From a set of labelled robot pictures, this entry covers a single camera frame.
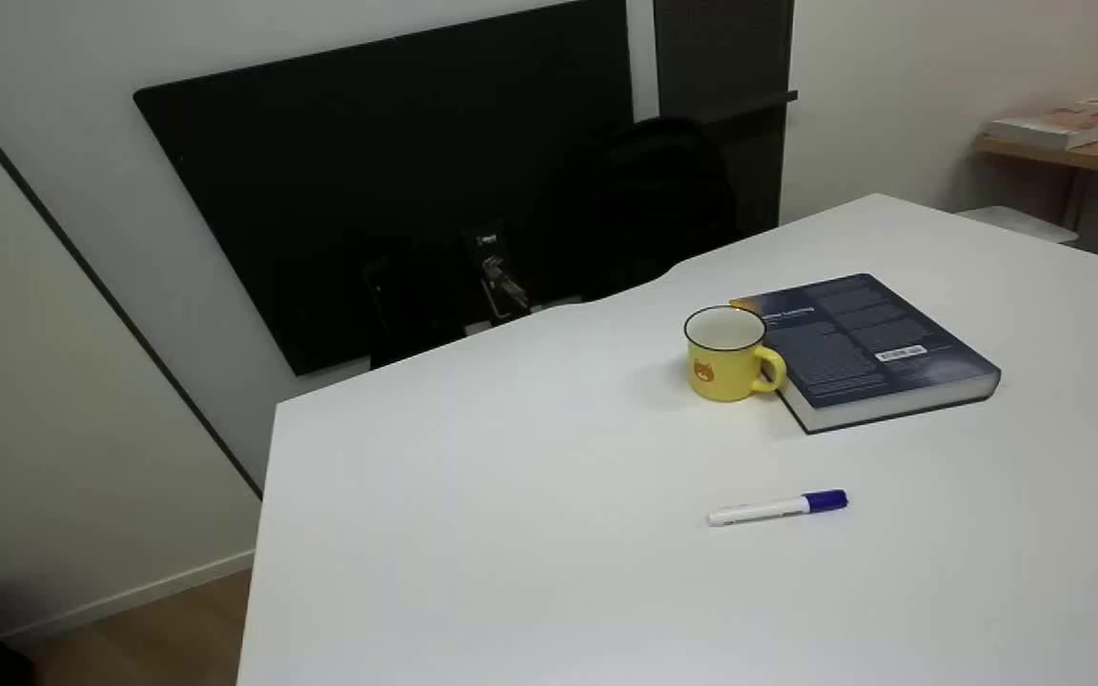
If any white marker with blue cap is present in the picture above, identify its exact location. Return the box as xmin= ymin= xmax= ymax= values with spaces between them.
xmin=704 ymin=486 xmax=854 ymax=530

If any yellow enamel mug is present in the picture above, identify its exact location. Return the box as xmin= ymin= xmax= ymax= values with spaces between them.
xmin=678 ymin=303 xmax=788 ymax=410

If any large black panel board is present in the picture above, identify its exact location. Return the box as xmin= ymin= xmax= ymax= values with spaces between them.
xmin=129 ymin=0 xmax=636 ymax=380

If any thick dark blue book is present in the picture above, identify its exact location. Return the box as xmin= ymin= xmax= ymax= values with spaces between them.
xmin=734 ymin=272 xmax=1006 ymax=440

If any stack of papers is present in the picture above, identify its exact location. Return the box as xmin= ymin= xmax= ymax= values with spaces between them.
xmin=984 ymin=93 xmax=1098 ymax=158

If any small black camera stand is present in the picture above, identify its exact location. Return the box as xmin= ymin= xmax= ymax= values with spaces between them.
xmin=462 ymin=224 xmax=537 ymax=325

